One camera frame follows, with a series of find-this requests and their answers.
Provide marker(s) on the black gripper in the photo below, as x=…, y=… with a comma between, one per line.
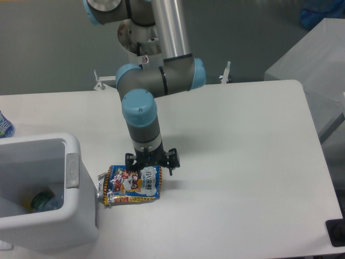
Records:
x=157, y=157

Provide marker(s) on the clear plastic water bottle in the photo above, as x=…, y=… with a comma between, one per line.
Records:
x=55, y=203

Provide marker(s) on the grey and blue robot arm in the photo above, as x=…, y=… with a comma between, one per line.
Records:
x=138, y=88

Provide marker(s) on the white trash can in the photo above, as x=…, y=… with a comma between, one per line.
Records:
x=34, y=163

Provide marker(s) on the blue snack bag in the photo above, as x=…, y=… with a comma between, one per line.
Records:
x=119, y=186

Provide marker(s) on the silver clamp bolt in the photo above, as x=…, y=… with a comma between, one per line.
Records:
x=225, y=78

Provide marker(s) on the blue labelled bottle at edge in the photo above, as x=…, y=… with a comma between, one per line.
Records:
x=7, y=128

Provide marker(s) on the grey covered box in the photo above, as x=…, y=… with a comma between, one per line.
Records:
x=317, y=62

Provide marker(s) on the black device at table edge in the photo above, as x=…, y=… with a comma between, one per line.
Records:
x=335, y=229

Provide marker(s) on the blue bag in corner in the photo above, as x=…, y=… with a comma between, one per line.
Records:
x=313, y=12

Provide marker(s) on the white pedestal base bracket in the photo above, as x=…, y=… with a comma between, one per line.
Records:
x=104, y=82

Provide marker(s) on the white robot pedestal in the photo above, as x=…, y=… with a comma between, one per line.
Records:
x=141, y=44

